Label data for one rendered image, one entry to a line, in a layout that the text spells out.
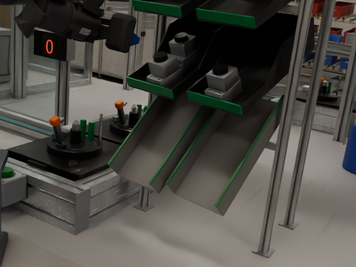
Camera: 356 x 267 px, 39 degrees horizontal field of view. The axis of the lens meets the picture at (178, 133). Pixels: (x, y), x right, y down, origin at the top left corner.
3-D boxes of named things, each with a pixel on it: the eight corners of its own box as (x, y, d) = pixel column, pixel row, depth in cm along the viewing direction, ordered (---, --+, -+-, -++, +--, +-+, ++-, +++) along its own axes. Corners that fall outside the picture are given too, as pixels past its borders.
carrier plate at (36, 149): (78, 183, 114) (78, 175, 114) (5, 156, 126) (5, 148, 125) (139, 157, 134) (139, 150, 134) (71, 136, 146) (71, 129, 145)
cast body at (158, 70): (163, 94, 102) (156, 64, 98) (149, 89, 105) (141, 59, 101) (190, 74, 106) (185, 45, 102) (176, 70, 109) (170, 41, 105)
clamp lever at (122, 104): (123, 126, 144) (119, 104, 140) (118, 125, 145) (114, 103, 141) (131, 119, 147) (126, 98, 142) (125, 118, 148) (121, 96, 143)
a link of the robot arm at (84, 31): (92, 43, 77) (103, 4, 76) (24, 26, 88) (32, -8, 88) (130, 54, 84) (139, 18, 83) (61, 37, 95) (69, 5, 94)
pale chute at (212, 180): (223, 216, 98) (215, 206, 94) (173, 194, 105) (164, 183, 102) (290, 106, 106) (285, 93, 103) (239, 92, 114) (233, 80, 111)
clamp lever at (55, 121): (61, 146, 123) (54, 121, 119) (55, 144, 124) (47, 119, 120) (71, 138, 125) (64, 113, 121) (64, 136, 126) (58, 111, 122)
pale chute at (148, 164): (159, 194, 104) (150, 184, 101) (116, 174, 112) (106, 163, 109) (227, 92, 113) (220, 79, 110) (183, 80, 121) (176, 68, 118)
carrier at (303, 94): (341, 112, 213) (347, 82, 209) (287, 100, 224) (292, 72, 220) (353, 103, 233) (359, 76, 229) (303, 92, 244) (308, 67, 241)
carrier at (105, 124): (142, 156, 136) (145, 112, 132) (74, 135, 147) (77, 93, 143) (186, 138, 156) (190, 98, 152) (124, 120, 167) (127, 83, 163)
